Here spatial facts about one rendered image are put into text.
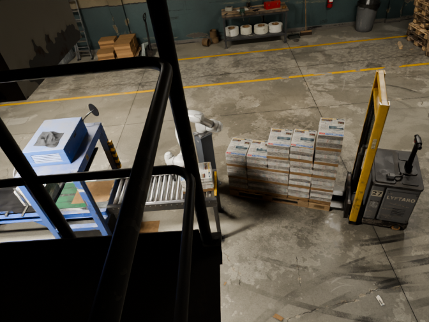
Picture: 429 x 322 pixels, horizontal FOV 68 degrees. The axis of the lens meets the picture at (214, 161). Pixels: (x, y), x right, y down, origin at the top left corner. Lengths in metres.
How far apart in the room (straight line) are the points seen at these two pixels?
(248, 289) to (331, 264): 1.05
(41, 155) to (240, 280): 2.63
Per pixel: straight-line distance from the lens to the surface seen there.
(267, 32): 10.00
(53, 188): 4.58
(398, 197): 4.34
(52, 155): 3.70
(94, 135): 3.99
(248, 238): 4.41
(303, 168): 4.27
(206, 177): 3.74
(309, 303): 4.01
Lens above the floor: 3.60
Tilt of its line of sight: 41 degrees down
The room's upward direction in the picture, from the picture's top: 8 degrees counter-clockwise
